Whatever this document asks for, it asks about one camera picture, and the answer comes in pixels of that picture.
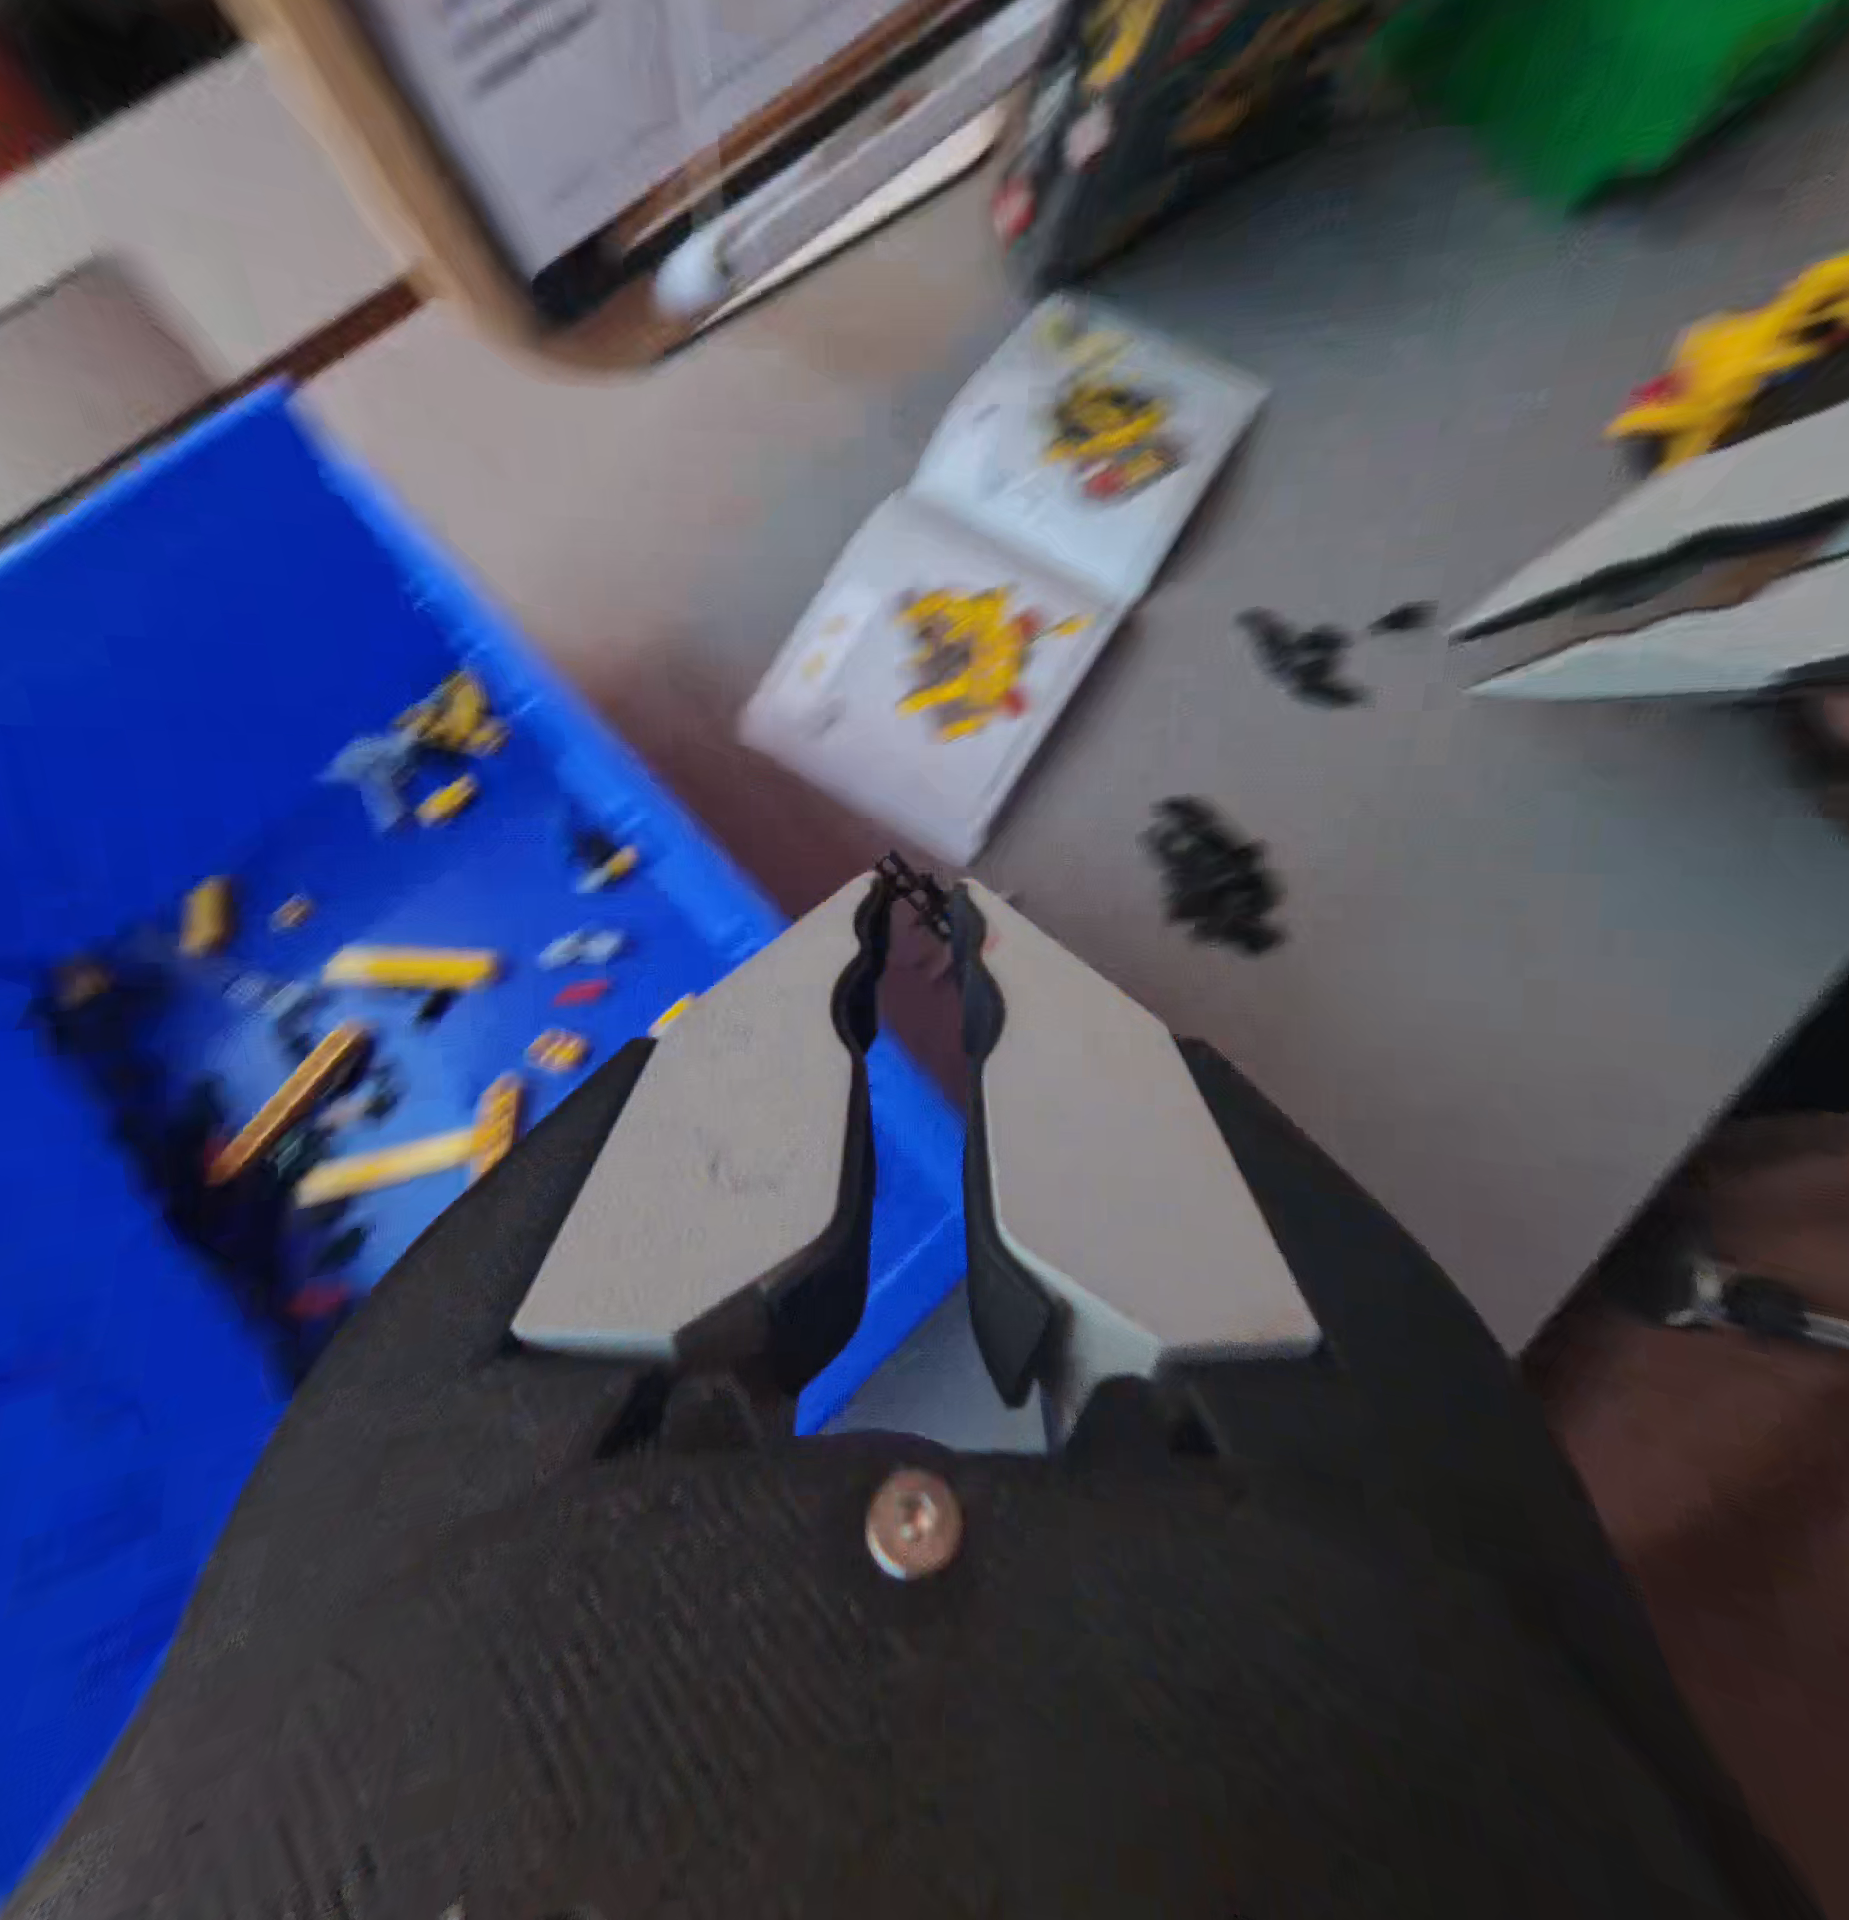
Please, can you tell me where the computer monitor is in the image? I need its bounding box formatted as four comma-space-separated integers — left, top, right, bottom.
219, 0, 1061, 378

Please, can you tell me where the silver monitor stand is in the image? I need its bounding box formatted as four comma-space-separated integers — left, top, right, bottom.
653, 106, 1017, 341

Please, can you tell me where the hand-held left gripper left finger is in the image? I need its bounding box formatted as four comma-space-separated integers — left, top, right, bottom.
510, 874, 885, 1395

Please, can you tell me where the green plastic bin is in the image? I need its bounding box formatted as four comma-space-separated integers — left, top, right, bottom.
1374, 0, 1849, 212

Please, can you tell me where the loose lego pieces heap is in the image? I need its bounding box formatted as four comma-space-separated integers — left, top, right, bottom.
32, 668, 702, 1321

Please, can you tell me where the black lego track link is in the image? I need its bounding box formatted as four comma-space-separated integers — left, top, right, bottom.
876, 852, 956, 942

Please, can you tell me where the open lego instruction booklet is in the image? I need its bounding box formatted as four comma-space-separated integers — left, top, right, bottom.
735, 292, 1271, 874

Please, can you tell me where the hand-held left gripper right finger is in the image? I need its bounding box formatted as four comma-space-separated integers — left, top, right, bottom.
944, 876, 1321, 1450

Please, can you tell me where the silver metal bar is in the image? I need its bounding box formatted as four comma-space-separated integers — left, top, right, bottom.
1659, 1255, 1849, 1360

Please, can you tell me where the pile of black track links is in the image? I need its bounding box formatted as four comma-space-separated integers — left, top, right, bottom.
1142, 796, 1285, 957

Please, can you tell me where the blue plastic bin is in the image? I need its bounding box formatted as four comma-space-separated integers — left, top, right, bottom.
0, 383, 970, 1906

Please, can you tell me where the yellow lego bulldozer model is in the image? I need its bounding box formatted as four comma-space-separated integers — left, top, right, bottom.
1605, 247, 1849, 466

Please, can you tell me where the dark lego set box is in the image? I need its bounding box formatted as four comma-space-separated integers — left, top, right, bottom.
992, 0, 1386, 285

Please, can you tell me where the black lego track chain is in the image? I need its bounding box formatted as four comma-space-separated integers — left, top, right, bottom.
1234, 607, 1368, 711

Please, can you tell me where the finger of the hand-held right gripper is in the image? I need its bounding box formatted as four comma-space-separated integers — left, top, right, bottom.
1467, 533, 1849, 707
1447, 390, 1849, 647

